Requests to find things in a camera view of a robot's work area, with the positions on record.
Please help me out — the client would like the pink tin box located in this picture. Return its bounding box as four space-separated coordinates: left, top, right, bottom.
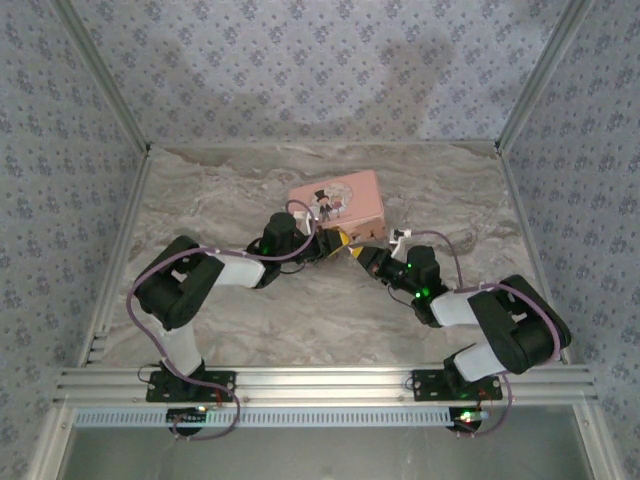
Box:
288 168 386 241

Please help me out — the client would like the small controller board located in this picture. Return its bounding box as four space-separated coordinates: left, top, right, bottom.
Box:
449 407 490 432
166 407 209 426

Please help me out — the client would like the grey metal panel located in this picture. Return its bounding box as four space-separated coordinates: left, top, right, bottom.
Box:
59 427 596 480

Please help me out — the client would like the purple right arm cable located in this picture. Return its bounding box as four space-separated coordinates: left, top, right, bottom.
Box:
407 229 564 441

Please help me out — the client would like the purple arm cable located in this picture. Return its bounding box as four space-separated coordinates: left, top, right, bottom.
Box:
125 198 321 442
407 229 564 441

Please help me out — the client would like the aluminium floor rail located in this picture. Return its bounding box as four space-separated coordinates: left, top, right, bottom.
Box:
498 149 574 366
148 141 502 151
87 149 154 369

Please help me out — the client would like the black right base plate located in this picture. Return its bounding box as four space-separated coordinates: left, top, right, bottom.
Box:
412 368 504 402

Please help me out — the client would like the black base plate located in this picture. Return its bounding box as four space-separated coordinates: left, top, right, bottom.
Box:
412 368 504 402
145 370 237 402

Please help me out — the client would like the aluminium mounting rail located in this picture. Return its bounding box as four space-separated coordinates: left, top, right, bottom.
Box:
52 365 599 404

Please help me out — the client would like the white slotted cable duct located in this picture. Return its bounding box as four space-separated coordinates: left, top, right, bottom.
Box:
74 405 481 429

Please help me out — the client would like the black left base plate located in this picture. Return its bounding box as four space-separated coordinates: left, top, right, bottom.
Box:
145 370 237 402

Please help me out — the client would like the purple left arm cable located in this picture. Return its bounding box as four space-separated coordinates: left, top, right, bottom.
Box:
125 198 321 442

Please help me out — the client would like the aluminium frame post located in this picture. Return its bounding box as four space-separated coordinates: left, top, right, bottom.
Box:
48 0 154 154
496 0 597 154

